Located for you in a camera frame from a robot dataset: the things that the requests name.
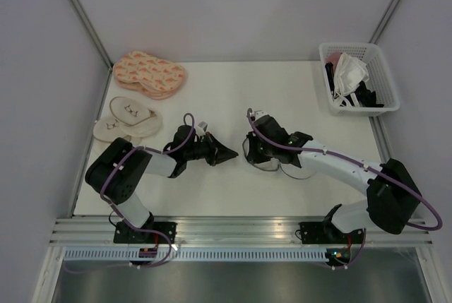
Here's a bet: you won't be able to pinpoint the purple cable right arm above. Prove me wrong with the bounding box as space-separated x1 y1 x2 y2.
246 107 444 230

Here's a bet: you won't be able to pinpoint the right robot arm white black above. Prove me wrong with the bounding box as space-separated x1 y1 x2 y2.
246 109 421 243

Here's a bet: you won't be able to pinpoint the white plastic basket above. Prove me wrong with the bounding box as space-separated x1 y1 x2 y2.
319 42 400 117

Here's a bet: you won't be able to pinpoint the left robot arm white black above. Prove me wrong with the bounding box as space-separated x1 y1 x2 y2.
85 124 238 244

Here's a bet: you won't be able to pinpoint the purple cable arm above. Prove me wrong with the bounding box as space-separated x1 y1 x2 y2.
246 107 444 230
100 112 197 272

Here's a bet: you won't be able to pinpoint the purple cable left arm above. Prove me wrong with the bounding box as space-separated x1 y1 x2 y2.
100 112 197 272

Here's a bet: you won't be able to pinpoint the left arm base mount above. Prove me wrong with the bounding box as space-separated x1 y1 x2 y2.
113 222 177 244

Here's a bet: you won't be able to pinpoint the white slotted cable duct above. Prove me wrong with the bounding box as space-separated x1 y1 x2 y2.
64 247 328 262

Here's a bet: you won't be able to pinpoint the black garment in basket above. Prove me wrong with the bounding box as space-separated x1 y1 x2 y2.
325 62 384 108

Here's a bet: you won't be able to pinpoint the aluminium rail front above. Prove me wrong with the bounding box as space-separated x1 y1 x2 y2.
49 216 433 248

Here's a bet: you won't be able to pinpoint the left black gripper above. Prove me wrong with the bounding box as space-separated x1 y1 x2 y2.
184 132 239 167

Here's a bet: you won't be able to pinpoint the white bra in basket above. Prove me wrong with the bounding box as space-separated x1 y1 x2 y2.
333 53 370 106

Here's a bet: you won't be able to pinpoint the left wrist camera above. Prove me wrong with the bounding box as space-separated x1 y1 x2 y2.
197 121 208 134

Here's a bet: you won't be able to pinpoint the beige bag top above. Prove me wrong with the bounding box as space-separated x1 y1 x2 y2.
109 97 153 126

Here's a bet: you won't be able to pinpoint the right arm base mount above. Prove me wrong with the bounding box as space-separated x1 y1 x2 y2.
299 221 343 244

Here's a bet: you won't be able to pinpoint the pink garment in basket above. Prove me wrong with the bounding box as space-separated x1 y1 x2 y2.
326 52 342 68

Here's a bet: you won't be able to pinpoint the orange patterned laundry bags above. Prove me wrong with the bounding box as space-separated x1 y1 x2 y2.
112 51 186 100

